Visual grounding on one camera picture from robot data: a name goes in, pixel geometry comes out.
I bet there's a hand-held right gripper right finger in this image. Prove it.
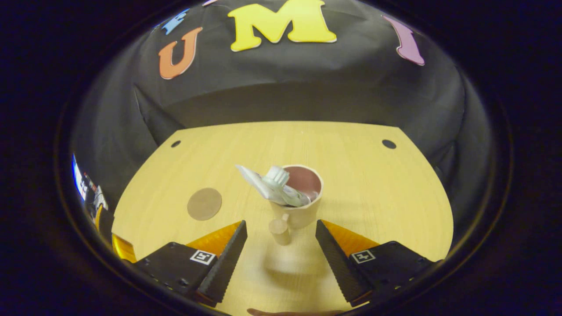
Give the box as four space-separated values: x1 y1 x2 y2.
315 219 440 308

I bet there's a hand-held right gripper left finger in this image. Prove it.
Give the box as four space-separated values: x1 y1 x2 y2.
133 220 248 308

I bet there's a beige cup with handle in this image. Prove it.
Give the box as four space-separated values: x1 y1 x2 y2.
269 165 324 246

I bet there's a round brown coaster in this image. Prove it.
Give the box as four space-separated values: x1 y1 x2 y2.
187 188 223 221

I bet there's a white toothpaste tube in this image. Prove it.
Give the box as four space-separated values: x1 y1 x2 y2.
235 165 308 208

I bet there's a white toothbrush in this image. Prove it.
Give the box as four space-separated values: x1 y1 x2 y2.
263 166 313 207

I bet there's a wooden desktop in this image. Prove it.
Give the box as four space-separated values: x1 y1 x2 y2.
111 121 454 316

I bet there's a white side table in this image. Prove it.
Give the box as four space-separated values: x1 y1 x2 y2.
90 184 109 212

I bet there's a computer monitor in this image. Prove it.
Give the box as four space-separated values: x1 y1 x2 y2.
72 154 88 202

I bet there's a black backdrop cloth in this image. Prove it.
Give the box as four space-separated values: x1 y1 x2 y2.
72 0 494 229

